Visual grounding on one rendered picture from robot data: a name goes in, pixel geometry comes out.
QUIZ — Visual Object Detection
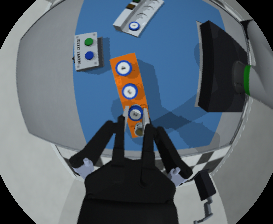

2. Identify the orange tube rack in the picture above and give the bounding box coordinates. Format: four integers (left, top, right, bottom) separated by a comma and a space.
110, 53, 148, 138

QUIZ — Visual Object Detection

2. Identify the blue bench mat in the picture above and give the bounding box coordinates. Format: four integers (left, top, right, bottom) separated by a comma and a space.
73, 0, 226, 150

